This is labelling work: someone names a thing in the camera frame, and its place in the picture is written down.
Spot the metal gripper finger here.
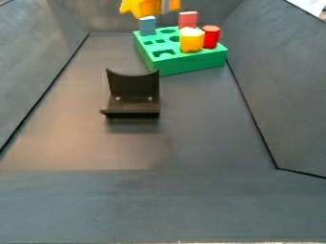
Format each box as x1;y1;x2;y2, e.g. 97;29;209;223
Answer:
160;0;169;14

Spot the orange star prism block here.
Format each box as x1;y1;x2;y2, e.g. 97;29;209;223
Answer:
120;0;180;19

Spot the black curved fixture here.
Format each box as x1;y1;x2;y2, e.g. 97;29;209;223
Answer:
98;69;160;116

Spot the salmon rounded block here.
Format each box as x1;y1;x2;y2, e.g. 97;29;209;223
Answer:
177;11;197;29

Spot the blue rectangular block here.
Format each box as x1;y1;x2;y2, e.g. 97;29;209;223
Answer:
138;15;156;36

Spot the yellow pentagon block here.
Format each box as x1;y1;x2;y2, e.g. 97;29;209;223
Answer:
178;27;204;52

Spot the red hexagonal block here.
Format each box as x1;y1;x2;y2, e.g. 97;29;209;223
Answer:
202;25;220;49

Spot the green shape sorter base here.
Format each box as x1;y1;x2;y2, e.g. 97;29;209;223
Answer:
132;26;228;76

